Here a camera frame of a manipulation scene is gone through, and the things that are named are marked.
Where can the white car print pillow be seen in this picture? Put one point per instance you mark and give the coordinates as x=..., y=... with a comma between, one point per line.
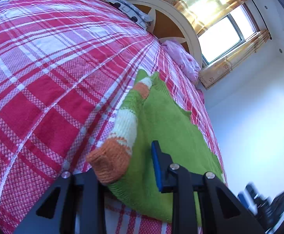
x=132, y=12

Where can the window with frame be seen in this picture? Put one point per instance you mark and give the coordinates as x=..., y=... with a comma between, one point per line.
x=227, y=34

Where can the left yellow curtain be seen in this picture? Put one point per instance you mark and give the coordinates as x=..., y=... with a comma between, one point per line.
x=203, y=14

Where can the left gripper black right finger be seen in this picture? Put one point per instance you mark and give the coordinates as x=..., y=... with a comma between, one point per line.
x=200, y=197

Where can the right yellow curtain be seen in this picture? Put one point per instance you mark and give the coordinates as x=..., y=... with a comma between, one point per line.
x=213, y=73

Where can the pink pillow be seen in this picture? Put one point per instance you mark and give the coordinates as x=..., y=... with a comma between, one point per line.
x=183, y=59

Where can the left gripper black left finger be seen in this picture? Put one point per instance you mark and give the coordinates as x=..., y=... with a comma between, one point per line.
x=73, y=204

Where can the cream wooden headboard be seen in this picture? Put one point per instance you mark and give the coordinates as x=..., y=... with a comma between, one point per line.
x=170, y=24

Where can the green orange striped knit sweater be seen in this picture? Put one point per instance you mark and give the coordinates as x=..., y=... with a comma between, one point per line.
x=124, y=161

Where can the pink cloth behind bed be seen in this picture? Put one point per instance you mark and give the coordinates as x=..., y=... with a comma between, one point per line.
x=201, y=95

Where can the yellow curtain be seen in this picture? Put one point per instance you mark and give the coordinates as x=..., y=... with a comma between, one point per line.
x=203, y=14
x=213, y=73

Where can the red plaid bed sheet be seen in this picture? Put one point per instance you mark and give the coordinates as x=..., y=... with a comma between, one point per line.
x=65, y=67

